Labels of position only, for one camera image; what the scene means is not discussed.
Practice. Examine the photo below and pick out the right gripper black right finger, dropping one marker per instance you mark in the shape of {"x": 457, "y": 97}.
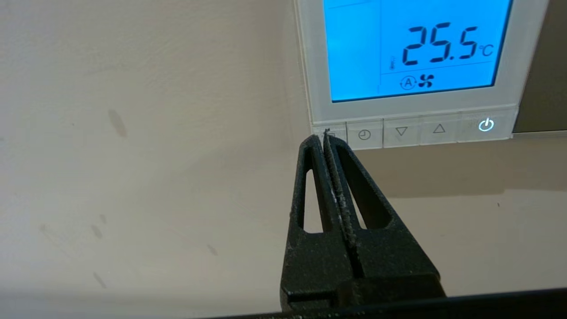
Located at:
{"x": 390, "y": 261}

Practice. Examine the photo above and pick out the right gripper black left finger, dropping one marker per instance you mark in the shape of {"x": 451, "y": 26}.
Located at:
{"x": 314, "y": 266}

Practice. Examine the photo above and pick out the white wall thermostat panel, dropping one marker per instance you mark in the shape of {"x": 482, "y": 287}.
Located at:
{"x": 416, "y": 53}

